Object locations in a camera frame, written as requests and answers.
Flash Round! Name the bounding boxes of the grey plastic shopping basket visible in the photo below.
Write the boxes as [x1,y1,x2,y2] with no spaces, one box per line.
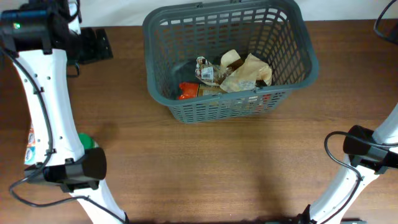
[142,1,319,123]

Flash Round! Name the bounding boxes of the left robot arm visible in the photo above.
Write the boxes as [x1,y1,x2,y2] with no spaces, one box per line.
[1,1,129,223]

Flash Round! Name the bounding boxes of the green round lid jar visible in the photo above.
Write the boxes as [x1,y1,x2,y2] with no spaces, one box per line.
[78,133,99,150]

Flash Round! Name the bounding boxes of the orange pasta packet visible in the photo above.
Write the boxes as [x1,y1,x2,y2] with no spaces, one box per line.
[177,82,272,113]

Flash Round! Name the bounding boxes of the blue tissue multipack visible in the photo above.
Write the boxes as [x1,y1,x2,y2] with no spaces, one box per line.
[24,123,35,166]

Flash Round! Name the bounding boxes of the clear brown snack bag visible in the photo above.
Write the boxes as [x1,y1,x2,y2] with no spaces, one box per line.
[195,50,244,86]

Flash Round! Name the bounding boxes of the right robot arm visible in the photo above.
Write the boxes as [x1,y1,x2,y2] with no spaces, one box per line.
[293,108,397,223]

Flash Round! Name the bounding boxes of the beige paper bag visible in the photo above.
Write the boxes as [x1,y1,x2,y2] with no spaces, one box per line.
[220,54,272,93]

